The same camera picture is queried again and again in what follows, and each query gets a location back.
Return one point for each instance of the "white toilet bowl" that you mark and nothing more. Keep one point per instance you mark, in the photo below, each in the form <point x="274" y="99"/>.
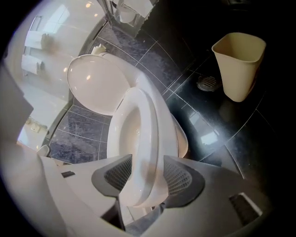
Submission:
<point x="180" y="139"/>

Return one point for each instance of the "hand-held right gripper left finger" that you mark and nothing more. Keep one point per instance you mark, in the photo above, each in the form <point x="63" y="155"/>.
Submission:
<point x="92" y="182"/>

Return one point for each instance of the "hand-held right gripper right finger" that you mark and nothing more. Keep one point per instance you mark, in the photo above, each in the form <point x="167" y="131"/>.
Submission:
<point x="219" y="201"/>

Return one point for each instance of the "white phone wall plate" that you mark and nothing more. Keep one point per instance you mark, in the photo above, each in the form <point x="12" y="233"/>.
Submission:
<point x="34" y="129"/>

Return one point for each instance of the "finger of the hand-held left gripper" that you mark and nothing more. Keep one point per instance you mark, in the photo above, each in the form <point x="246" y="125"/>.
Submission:
<point x="43" y="151"/>

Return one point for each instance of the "round metal floor drain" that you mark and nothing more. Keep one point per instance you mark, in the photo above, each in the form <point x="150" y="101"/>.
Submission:
<point x="208" y="83"/>

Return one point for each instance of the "chrome toilet paper holder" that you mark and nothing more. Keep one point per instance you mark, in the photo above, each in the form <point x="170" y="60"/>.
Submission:
<point x="113" y="9"/>

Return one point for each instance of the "white paper sheet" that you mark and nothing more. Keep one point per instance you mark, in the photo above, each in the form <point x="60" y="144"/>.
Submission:
<point x="143" y="8"/>

